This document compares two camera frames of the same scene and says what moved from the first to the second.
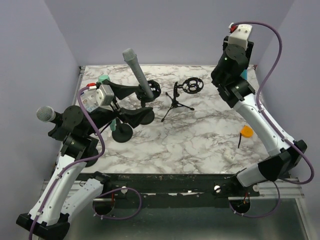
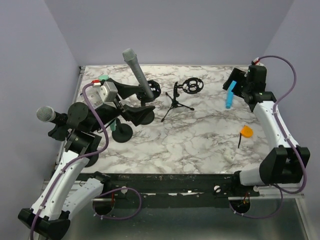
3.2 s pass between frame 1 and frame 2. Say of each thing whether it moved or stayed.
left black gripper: stayed
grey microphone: stayed
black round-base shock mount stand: stayed
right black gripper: moved
